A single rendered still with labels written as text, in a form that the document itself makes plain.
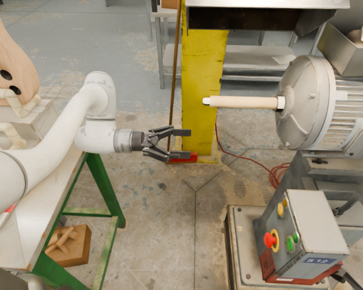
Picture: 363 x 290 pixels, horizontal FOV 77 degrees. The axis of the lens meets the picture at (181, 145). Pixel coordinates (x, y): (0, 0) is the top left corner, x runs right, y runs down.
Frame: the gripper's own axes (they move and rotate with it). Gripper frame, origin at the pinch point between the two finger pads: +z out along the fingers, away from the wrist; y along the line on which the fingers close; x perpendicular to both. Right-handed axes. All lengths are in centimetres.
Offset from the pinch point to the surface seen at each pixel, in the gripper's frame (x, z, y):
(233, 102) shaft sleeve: 22.0, 12.3, 10.0
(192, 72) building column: -3, 1, -84
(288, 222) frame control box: 1.1, 25.9, 32.6
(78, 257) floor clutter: -91, -65, 1
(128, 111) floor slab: -78, -72, -162
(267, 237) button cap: -8.6, 23.3, 31.1
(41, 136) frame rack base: 0, -55, 0
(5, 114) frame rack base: 8, -67, -3
